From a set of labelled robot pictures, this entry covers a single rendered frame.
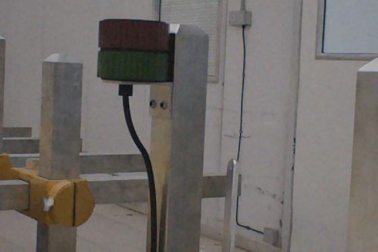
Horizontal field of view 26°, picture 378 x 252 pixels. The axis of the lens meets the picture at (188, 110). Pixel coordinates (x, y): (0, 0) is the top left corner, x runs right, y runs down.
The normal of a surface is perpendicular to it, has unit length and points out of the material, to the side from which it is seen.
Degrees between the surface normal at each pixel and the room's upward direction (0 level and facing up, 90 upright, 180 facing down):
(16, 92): 90
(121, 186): 90
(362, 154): 90
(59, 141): 90
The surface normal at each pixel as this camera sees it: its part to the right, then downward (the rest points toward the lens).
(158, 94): -0.84, -0.01
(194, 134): 0.55, 0.07
